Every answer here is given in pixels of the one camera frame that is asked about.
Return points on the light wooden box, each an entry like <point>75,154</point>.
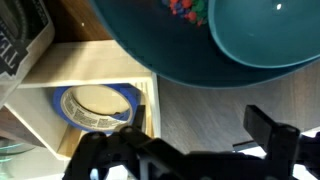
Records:
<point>83,66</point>

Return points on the colourful small beads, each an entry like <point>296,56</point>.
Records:
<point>191,15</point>

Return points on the dark teal bowl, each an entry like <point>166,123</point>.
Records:
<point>160,43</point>

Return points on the blue masking tape roll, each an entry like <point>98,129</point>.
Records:
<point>83,120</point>

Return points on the clear glass dish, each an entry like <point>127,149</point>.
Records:
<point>13,148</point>

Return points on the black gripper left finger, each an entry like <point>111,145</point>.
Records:
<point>110,150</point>

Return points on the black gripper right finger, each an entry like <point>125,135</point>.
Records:
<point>280,143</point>

